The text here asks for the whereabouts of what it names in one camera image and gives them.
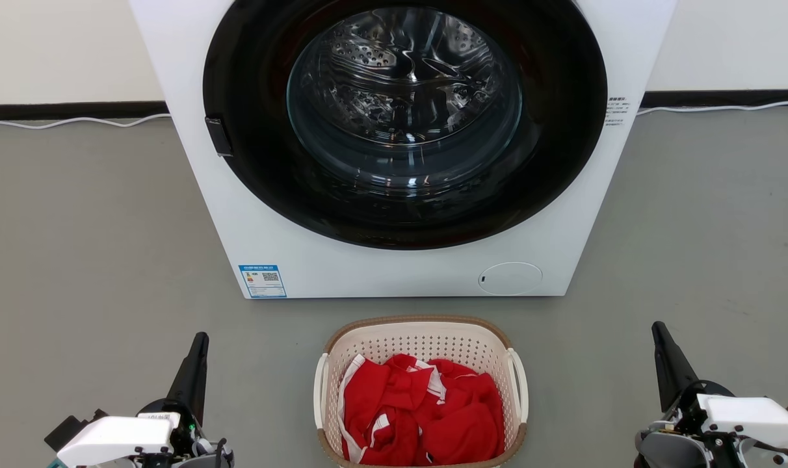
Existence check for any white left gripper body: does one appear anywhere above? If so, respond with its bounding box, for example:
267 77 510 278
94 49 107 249
56 411 235 468

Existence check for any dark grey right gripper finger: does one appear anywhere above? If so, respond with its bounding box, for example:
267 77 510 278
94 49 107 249
651 321 700 413

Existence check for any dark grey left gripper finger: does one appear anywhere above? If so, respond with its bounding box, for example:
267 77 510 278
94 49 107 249
165 332 210 426

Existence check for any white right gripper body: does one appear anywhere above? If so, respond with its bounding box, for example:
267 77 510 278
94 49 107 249
635 382 788 468

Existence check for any cream perforated laundry basket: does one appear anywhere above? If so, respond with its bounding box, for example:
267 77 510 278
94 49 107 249
313 315 529 468

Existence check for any red and white garment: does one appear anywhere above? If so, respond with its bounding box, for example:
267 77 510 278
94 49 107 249
337 354 506 466

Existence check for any blue energy label sticker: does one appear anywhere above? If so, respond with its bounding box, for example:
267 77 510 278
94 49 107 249
239 264 287 299

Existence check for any round white filter cover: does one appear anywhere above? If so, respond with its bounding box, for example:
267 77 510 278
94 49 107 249
478 262 543 296

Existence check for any white washing machine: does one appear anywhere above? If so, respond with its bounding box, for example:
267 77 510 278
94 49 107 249
129 0 679 300

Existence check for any small printed text label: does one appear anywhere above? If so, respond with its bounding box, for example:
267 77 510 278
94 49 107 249
605 96 629 127

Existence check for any black round washer door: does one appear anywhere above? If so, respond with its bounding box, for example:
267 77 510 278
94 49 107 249
202 0 608 251

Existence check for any black washer door handle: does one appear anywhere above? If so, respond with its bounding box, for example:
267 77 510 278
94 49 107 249
205 117 233 157

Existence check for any white floor cable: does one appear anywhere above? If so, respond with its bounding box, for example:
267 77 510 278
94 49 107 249
636 100 788 117
0 114 172 130

